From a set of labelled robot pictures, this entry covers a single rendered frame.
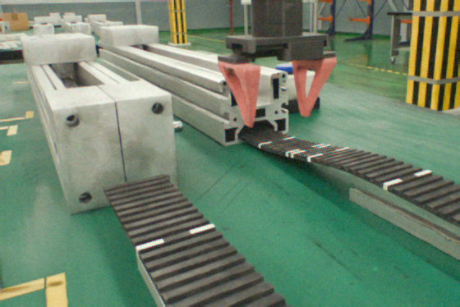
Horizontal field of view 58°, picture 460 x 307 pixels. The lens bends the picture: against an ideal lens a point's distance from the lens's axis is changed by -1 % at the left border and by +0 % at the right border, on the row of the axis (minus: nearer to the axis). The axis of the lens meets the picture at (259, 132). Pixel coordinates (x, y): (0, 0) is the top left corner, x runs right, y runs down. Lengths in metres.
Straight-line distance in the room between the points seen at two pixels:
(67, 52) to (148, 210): 0.51
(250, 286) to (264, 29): 0.29
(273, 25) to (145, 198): 0.23
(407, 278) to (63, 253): 0.24
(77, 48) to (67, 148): 0.42
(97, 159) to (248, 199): 0.14
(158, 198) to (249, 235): 0.07
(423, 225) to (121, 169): 0.26
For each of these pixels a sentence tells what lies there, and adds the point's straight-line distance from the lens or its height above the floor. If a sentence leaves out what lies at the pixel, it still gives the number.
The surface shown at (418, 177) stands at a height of 0.81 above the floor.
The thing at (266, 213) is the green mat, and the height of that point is 0.78.
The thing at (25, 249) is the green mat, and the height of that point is 0.78.
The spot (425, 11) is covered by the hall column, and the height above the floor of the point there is 0.85.
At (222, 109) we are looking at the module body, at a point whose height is 0.83.
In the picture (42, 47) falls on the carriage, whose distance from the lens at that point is 0.78.
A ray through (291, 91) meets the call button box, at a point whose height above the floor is 0.82.
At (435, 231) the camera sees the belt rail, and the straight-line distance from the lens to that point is 0.33.
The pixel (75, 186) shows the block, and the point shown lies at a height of 0.81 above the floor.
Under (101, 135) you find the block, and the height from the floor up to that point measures 0.85.
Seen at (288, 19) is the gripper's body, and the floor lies 0.93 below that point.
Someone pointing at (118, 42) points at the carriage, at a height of 0.87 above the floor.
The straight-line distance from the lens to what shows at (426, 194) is 0.33.
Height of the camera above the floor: 0.95
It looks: 17 degrees down
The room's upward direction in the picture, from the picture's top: 2 degrees counter-clockwise
